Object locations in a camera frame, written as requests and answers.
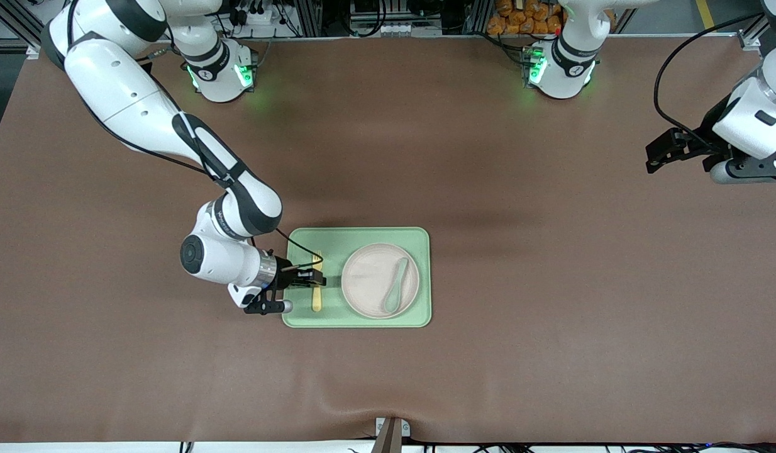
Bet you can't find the white power strip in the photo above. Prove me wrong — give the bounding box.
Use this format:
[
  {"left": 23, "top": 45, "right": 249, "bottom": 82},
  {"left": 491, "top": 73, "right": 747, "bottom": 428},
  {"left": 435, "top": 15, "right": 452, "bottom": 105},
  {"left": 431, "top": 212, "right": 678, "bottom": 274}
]
[{"left": 230, "top": 3, "right": 289, "bottom": 27}]

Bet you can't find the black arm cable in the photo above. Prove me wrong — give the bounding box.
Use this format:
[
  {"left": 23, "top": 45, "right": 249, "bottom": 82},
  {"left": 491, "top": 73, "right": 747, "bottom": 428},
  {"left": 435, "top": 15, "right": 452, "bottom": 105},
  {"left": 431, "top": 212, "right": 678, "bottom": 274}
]
[
  {"left": 64, "top": 0, "right": 323, "bottom": 271},
  {"left": 653, "top": 13, "right": 769, "bottom": 148}
]

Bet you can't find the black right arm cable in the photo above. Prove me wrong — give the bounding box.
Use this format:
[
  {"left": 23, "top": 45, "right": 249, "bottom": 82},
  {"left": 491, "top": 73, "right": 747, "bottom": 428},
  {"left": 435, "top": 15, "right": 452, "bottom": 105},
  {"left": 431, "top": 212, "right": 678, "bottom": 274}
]
[{"left": 64, "top": 0, "right": 323, "bottom": 271}]

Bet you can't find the brown table mat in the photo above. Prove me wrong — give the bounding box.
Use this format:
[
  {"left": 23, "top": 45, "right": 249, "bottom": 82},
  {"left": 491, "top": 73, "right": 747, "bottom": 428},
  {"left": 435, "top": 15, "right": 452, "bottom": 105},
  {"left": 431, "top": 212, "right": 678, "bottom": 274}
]
[{"left": 0, "top": 39, "right": 776, "bottom": 444}]

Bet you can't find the metal table edge clamp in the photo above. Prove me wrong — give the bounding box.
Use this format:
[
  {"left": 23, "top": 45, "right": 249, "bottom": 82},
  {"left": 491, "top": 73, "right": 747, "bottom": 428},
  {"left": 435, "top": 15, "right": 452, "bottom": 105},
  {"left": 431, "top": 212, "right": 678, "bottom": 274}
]
[{"left": 374, "top": 417, "right": 411, "bottom": 453}]

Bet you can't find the light green rectangular tray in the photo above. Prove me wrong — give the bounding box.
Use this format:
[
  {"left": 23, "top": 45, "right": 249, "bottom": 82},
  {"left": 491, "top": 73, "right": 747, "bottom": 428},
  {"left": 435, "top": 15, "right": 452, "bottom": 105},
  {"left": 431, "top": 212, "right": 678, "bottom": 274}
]
[{"left": 281, "top": 226, "right": 433, "bottom": 329}]

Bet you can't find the yellow plastic fork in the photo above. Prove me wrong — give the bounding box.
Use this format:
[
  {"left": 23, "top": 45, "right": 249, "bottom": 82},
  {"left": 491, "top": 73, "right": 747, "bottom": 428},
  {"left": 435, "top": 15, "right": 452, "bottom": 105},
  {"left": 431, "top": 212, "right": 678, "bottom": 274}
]
[{"left": 311, "top": 250, "right": 324, "bottom": 313}]

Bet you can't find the sage green plastic spoon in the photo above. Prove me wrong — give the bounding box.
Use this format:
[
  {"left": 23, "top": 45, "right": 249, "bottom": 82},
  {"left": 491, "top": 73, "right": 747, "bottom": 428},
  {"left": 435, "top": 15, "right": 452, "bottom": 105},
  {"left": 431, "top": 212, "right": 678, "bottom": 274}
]
[{"left": 384, "top": 257, "right": 410, "bottom": 314}]

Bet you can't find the white connector box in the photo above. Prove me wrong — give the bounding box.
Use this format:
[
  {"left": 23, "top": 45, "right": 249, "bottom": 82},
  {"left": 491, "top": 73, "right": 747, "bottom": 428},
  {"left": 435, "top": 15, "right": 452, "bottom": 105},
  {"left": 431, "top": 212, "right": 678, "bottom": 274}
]
[{"left": 349, "top": 21, "right": 443, "bottom": 37}]

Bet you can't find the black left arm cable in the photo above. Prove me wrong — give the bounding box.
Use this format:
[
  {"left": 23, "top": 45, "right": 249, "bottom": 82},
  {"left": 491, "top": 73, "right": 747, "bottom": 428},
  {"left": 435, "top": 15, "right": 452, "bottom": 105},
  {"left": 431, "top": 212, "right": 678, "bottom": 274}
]
[{"left": 653, "top": 13, "right": 769, "bottom": 148}]

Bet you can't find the pale pink round plate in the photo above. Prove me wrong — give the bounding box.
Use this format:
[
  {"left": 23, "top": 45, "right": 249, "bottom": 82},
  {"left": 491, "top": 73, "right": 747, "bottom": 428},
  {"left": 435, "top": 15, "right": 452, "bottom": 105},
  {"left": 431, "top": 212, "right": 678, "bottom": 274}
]
[{"left": 341, "top": 243, "right": 421, "bottom": 320}]

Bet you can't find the aluminium frame post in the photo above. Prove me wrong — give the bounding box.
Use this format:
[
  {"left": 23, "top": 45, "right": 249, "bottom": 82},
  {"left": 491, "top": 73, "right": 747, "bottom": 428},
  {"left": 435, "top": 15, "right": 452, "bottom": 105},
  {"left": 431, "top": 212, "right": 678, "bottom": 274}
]
[{"left": 294, "top": 0, "right": 323, "bottom": 37}]

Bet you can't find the orange packaged goods pile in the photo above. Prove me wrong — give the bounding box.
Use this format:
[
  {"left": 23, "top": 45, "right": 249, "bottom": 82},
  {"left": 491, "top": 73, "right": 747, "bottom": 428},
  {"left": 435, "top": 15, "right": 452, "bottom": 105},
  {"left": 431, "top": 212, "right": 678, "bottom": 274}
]
[{"left": 487, "top": 0, "right": 566, "bottom": 36}]

